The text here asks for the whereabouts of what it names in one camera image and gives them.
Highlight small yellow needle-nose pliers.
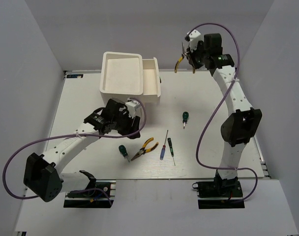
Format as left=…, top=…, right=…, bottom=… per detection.
left=131, top=137, right=159, bottom=161

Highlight white drawer cabinet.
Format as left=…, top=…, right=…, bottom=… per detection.
left=100, top=52, right=144, bottom=104

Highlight green stubby screwdriver orange cap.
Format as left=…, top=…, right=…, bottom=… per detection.
left=182, top=111, right=189, bottom=129

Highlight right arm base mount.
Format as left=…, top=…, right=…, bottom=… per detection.
left=192, top=181, right=245, bottom=209

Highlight white drawer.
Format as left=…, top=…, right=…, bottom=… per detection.
left=141, top=57, right=161, bottom=103

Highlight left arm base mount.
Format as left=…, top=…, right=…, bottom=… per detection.
left=63, top=180, right=116, bottom=208

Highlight blue red handled screwdriver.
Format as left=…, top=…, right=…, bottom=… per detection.
left=160, top=130, right=169, bottom=160

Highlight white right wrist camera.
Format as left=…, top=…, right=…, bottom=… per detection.
left=185, top=29, right=204, bottom=52

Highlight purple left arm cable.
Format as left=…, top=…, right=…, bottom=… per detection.
left=3, top=97, right=147, bottom=200

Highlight green black precision screwdriver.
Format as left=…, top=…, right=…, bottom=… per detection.
left=167, top=137, right=176, bottom=166

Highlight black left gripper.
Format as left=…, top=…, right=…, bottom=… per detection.
left=112, top=110, right=141, bottom=139

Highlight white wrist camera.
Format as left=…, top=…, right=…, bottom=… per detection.
left=125, top=98, right=142, bottom=118
left=185, top=29, right=204, bottom=52

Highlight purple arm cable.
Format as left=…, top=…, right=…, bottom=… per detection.
left=187, top=23, right=259, bottom=203
left=3, top=97, right=147, bottom=200

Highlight large yellow black pliers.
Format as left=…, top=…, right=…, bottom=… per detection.
left=174, top=43, right=189, bottom=73

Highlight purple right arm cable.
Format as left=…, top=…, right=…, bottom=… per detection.
left=187, top=23, right=259, bottom=203

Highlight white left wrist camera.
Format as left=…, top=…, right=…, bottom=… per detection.
left=125, top=98, right=142, bottom=118

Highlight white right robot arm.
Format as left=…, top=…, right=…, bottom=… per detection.
left=186, top=30, right=262, bottom=196

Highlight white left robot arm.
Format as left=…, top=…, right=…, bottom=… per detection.
left=24, top=98, right=144, bottom=202

